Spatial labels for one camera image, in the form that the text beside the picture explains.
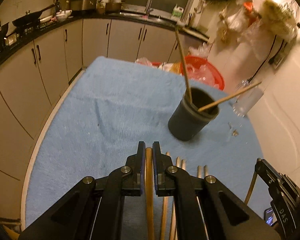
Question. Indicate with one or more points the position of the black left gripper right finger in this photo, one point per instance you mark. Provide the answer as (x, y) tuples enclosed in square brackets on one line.
[(163, 184)]

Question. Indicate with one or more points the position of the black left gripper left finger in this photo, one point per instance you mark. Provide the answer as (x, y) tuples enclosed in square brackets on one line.
[(136, 162)]

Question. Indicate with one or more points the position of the dark cylindrical utensil holder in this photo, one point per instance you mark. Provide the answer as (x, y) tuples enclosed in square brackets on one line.
[(186, 121)]

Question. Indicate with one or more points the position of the blue towel table mat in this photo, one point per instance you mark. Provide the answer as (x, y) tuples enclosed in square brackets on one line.
[(111, 108)]

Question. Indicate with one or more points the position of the small debris on mat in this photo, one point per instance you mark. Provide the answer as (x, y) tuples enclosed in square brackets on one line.
[(233, 132)]

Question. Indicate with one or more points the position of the clear glass mug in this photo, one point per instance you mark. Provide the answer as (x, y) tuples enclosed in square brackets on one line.
[(245, 102)]

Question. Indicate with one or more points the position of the red plastic basket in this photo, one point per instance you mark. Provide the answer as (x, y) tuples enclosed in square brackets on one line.
[(198, 69)]

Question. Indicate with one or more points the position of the green detergent bottle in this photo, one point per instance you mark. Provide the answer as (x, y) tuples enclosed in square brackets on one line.
[(177, 12)]

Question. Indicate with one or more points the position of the white bowl on counter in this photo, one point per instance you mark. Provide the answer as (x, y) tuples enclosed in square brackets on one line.
[(63, 15)]

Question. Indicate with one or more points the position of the black wok pan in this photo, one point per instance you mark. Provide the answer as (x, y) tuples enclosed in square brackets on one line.
[(30, 17)]

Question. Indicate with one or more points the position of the hanging plastic bags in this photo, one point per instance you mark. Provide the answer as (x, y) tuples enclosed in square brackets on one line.
[(257, 23)]

